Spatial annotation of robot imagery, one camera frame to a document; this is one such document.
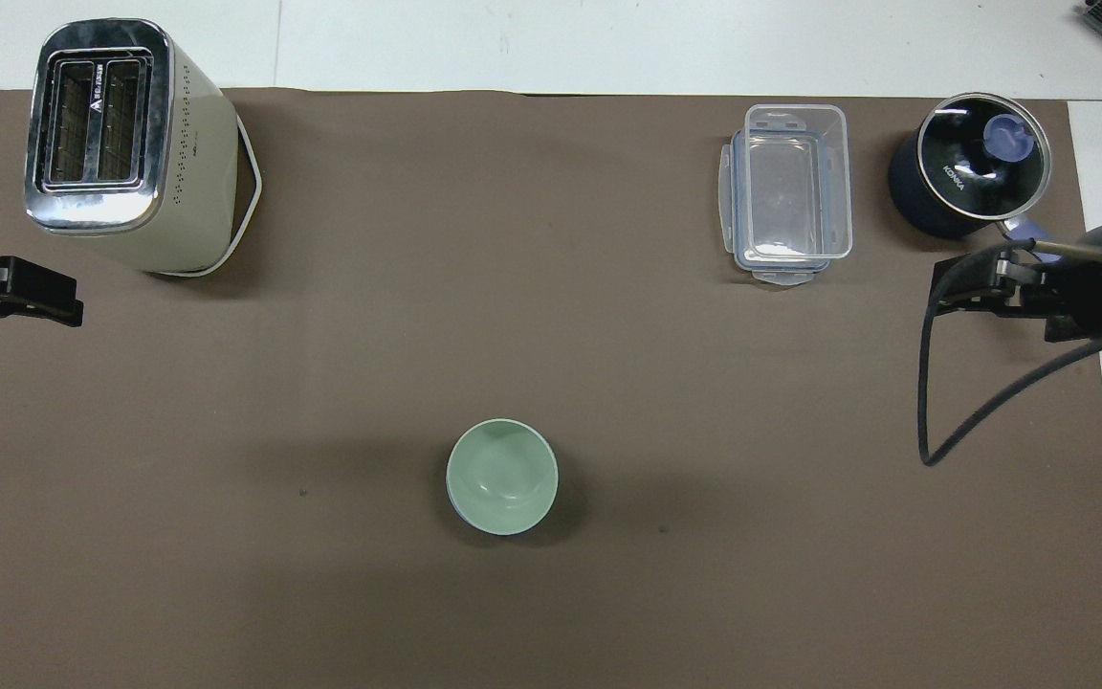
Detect clear lid with blue seal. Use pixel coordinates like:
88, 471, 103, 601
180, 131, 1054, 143
719, 129, 835, 287

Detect glass pot lid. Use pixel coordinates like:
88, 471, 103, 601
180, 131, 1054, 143
915, 92, 1055, 224

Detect cream toaster with chrome top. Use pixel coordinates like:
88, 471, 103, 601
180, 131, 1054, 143
24, 17, 244, 275

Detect white power cord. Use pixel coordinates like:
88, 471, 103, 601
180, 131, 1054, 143
151, 115, 264, 280

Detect clear plastic food container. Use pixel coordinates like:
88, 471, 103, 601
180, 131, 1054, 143
743, 103, 854, 262

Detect dark blue pot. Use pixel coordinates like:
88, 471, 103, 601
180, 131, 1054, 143
887, 93, 1102, 265

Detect green bowl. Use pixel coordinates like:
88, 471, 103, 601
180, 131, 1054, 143
445, 418, 560, 537

